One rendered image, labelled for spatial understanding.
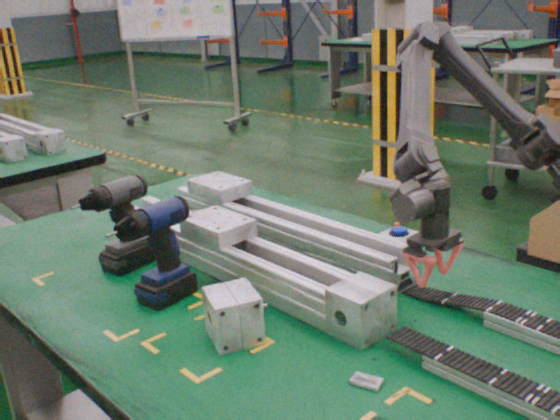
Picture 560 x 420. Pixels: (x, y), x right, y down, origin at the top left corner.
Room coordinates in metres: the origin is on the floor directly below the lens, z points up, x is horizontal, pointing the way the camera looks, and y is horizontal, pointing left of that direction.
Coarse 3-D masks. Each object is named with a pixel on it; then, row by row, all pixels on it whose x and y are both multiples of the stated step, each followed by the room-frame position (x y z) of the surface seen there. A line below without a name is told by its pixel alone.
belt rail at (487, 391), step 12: (432, 360) 0.89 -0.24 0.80; (432, 372) 0.89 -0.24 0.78; (444, 372) 0.87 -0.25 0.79; (456, 372) 0.85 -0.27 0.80; (468, 384) 0.83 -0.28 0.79; (480, 384) 0.82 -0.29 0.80; (492, 396) 0.80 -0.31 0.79; (504, 396) 0.79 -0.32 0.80; (516, 408) 0.77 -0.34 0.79; (528, 408) 0.76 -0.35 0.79; (540, 408) 0.74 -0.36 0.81
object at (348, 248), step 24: (264, 216) 1.47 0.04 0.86; (288, 216) 1.50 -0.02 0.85; (312, 216) 1.45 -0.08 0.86; (288, 240) 1.40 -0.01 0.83; (312, 240) 1.34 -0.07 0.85; (336, 240) 1.29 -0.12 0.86; (360, 240) 1.32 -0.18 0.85; (384, 240) 1.27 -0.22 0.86; (336, 264) 1.28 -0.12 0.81; (360, 264) 1.22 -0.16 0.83; (384, 264) 1.17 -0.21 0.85
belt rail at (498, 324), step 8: (488, 320) 1.03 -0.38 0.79; (496, 320) 1.01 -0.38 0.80; (504, 320) 0.99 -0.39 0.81; (496, 328) 1.01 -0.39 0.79; (504, 328) 0.99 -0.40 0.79; (512, 328) 0.98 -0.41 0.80; (520, 328) 0.97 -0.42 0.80; (528, 328) 0.96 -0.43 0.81; (512, 336) 0.98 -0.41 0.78; (520, 336) 0.97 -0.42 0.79; (528, 336) 0.96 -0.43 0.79; (536, 336) 0.95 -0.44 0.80; (544, 336) 0.94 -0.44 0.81; (536, 344) 0.95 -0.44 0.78; (544, 344) 0.93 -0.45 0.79; (552, 344) 0.93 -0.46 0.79
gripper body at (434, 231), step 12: (432, 216) 1.12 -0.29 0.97; (444, 216) 1.11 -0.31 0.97; (420, 228) 1.13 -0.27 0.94; (432, 228) 1.11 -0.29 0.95; (444, 228) 1.11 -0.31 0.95; (408, 240) 1.12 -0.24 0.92; (420, 240) 1.11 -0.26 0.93; (432, 240) 1.11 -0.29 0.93; (444, 240) 1.11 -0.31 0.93; (432, 252) 1.08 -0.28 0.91
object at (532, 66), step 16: (480, 48) 3.98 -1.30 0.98; (496, 64) 3.91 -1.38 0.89; (512, 64) 4.04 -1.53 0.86; (528, 64) 3.99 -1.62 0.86; (544, 64) 3.95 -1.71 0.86; (496, 80) 3.90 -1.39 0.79; (496, 160) 3.91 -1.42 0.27; (512, 160) 3.84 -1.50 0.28; (512, 176) 4.30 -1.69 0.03; (496, 192) 3.88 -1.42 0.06
